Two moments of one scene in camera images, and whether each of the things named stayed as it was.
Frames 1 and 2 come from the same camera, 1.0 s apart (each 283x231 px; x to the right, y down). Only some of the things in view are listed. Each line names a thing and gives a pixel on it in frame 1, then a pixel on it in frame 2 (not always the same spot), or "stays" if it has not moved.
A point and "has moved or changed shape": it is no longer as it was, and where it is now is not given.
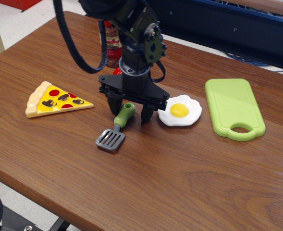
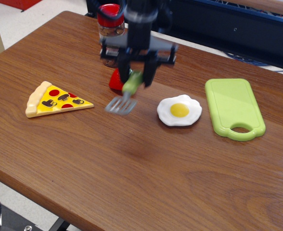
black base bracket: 13,221 stays
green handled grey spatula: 112,138 has moved or changed shape
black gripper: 134,83 -> 139,44
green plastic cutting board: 232,105 stays
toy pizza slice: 47,98 stays
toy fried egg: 180,110 stays
